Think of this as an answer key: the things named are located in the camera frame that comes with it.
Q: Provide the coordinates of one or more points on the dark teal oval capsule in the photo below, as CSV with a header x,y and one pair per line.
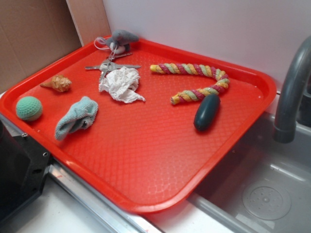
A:
x,y
206,112

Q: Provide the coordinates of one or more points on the grey toy sink basin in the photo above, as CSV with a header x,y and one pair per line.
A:
x,y
260,186

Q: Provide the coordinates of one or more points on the red plastic tray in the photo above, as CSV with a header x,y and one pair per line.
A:
x,y
143,156

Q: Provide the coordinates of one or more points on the light blue cloth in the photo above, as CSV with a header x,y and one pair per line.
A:
x,y
80,116

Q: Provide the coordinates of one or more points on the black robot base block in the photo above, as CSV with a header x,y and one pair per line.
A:
x,y
24,164

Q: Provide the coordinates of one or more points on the crumpled white tissue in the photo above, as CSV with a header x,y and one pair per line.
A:
x,y
121,85

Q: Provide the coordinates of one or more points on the multicolour twisted rope toy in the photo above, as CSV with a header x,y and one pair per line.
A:
x,y
210,80

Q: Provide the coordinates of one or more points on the green golf ball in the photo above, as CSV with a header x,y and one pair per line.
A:
x,y
29,108

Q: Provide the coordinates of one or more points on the tan spiral seashell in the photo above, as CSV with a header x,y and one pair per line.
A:
x,y
59,83

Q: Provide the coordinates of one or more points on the brown cardboard panel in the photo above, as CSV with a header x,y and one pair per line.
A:
x,y
36,33

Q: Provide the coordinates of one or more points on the silver keys bunch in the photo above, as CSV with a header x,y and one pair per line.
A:
x,y
109,65

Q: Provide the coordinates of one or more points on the grey plush keychain toy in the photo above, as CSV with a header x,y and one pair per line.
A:
x,y
118,43

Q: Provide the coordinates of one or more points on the grey toy faucet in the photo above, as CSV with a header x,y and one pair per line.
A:
x,y
294,105

